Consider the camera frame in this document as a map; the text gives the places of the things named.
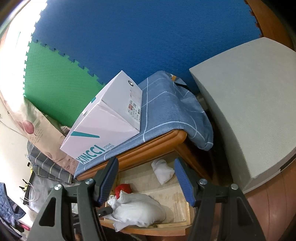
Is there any wooden drawer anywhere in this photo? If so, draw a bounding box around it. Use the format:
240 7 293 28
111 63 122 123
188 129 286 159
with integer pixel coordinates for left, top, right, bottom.
98 160 193 237

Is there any blue quilted cloth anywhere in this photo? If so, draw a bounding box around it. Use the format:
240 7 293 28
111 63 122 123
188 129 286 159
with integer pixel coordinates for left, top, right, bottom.
0 182 26 224

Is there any blue checked cloth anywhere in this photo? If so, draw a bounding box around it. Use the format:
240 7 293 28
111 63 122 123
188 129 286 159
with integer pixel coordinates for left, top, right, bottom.
74 71 214 179

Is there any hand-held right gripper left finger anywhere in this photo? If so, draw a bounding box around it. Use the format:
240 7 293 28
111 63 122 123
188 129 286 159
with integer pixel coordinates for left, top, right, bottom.
26 157 119 241

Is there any large white underwear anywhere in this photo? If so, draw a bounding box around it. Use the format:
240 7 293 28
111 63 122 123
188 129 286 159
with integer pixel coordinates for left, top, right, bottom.
104 192 167 232

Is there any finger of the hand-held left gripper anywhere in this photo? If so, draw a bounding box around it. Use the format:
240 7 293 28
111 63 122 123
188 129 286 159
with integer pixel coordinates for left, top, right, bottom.
97 207 114 216

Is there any brown wooden panel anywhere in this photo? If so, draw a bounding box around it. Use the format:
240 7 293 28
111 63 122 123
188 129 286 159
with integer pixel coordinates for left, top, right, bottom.
245 0 295 50

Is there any green foam mat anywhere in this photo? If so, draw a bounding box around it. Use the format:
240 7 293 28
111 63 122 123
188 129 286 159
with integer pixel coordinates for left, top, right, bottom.
23 42 109 130

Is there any wooden nightstand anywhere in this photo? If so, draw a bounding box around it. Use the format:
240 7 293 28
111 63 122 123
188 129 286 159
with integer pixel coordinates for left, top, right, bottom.
76 129 222 186

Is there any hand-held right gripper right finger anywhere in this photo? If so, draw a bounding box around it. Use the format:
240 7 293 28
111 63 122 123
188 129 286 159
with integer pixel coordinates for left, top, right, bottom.
174 158 266 241

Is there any red underwear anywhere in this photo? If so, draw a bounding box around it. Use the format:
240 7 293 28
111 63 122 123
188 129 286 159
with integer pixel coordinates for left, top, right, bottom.
115 184 133 200

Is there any small white underwear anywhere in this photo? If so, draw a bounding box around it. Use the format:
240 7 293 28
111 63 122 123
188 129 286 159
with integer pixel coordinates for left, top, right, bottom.
151 159 175 185

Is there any blue foam mat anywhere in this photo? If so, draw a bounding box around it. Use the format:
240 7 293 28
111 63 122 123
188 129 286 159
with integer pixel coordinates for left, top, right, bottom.
30 0 264 95

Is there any white teal shoe box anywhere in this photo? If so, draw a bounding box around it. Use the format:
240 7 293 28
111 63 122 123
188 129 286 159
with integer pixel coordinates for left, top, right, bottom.
60 70 143 165

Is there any white cable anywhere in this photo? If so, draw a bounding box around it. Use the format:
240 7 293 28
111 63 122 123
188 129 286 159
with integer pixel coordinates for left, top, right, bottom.
22 178 37 204

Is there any grey plaid bedding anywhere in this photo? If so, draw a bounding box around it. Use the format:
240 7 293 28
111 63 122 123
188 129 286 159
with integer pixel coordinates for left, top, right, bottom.
26 141 74 186

